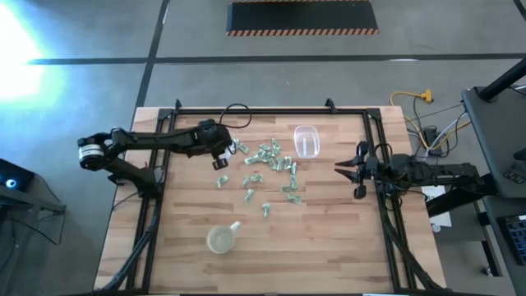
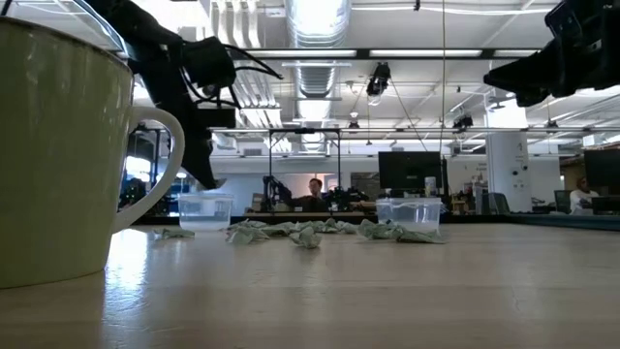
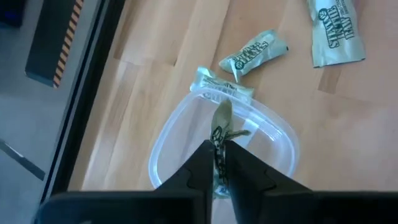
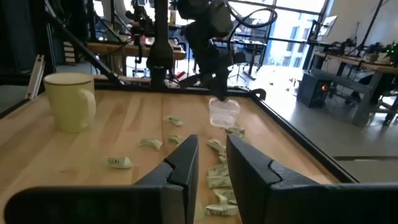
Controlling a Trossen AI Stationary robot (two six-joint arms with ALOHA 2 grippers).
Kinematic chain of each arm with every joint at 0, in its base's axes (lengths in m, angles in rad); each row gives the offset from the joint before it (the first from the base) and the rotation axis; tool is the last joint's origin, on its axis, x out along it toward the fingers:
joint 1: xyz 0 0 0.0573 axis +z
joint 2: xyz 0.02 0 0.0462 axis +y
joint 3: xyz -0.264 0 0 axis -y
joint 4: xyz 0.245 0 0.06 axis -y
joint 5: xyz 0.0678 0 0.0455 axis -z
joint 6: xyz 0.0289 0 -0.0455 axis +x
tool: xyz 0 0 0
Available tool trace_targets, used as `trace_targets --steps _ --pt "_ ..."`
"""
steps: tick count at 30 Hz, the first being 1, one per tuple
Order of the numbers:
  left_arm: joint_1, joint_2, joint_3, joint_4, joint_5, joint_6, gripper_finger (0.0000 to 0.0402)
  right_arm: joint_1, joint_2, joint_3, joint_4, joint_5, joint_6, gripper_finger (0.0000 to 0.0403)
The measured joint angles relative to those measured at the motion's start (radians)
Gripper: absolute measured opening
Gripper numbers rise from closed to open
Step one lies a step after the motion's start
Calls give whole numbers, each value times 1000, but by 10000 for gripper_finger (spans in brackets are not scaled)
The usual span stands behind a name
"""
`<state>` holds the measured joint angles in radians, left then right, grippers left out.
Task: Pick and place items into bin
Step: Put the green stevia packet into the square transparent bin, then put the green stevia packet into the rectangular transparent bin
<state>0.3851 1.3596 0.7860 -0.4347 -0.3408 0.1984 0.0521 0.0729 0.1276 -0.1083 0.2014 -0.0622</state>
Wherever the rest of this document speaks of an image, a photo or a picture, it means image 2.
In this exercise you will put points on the green printed packet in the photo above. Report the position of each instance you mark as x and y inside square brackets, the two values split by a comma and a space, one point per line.
[247, 236]
[421, 237]
[380, 230]
[174, 233]
[334, 226]

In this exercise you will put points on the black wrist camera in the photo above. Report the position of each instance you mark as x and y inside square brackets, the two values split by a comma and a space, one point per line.
[218, 117]
[564, 19]

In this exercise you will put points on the black background station frame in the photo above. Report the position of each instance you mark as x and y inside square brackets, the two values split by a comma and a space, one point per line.
[304, 130]

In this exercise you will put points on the dark office chair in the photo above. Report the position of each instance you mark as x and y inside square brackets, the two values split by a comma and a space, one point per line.
[496, 203]

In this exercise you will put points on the black background robot arm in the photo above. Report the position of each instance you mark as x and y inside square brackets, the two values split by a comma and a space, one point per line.
[276, 191]
[344, 196]

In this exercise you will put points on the clear plastic bin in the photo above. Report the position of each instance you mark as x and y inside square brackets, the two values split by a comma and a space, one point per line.
[409, 213]
[206, 213]

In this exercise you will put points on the long ceiling light bar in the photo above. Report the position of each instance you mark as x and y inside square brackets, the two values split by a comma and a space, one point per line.
[421, 53]

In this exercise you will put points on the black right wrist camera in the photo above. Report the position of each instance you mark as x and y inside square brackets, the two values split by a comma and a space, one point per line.
[564, 19]

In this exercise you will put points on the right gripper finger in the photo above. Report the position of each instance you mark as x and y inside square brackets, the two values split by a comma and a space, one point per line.
[533, 99]
[528, 72]

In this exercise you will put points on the black metal table frame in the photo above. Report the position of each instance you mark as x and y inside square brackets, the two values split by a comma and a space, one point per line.
[484, 219]

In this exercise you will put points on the black hanging overhead camera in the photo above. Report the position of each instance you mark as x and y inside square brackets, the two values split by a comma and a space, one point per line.
[379, 77]

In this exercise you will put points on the clear plastic bag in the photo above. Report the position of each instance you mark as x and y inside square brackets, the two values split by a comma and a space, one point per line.
[306, 238]
[286, 228]

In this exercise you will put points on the white measuring cup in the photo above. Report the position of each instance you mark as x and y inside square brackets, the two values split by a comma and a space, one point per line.
[58, 145]

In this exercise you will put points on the white bottle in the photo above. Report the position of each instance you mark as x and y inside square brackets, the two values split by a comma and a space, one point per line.
[430, 186]

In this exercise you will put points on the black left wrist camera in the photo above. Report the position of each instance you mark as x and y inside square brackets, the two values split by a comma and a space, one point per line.
[218, 117]

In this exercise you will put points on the white round column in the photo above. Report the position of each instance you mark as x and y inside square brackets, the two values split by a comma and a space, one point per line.
[508, 160]

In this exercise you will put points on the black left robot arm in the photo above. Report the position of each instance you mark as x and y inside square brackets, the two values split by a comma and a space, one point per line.
[140, 29]

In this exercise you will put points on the person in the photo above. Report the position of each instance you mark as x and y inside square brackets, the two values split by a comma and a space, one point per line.
[581, 199]
[314, 194]

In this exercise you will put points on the silver ceiling duct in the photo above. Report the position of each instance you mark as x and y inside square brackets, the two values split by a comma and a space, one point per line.
[317, 29]

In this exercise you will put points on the black computer monitor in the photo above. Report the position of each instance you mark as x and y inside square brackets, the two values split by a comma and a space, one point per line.
[409, 169]
[603, 167]

